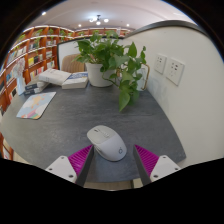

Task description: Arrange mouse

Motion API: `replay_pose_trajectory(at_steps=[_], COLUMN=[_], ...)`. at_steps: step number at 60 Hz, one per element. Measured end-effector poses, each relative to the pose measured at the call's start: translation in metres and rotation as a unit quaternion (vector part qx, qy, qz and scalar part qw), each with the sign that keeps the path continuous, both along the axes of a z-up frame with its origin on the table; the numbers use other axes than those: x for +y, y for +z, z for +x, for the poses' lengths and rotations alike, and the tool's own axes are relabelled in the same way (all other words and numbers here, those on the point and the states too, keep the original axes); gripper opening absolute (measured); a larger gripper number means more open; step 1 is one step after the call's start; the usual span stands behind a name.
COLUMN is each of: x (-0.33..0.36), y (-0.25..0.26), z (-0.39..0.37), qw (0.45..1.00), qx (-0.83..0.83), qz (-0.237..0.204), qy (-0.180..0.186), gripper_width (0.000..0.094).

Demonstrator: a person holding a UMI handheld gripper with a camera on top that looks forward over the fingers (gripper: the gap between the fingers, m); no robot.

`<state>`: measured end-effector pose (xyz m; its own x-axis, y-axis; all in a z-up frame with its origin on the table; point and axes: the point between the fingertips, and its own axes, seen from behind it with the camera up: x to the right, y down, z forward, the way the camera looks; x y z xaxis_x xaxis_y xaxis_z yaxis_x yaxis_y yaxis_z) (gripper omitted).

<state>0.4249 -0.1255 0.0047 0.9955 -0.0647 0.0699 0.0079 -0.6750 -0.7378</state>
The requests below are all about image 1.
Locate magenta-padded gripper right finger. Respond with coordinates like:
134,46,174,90
132,144,182,187

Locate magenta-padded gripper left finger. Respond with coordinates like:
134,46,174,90
45,144,96,187

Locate white computer mouse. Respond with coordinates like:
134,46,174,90
86,124,128,163

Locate pastel printed mouse pad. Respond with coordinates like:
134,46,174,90
15,91,57,121

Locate large dark grey book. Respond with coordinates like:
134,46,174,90
24,81,51,92

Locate white book with blue cover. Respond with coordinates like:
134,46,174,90
61,71,89,90

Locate thick white book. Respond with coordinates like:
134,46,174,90
38,68,72,87

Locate green plant in white pot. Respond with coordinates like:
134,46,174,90
73,30,148,113

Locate tan upholstered chair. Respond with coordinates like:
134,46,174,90
60,53,87,74

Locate orange wooden bookshelf unit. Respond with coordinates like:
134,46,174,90
0,24,133,161

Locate black chandelier with white globes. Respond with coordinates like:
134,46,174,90
88,14,110,27

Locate recessed ceiling lights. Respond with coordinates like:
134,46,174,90
40,10,131,28

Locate white wall socket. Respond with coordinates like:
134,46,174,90
153,53,168,75
165,57,186,87

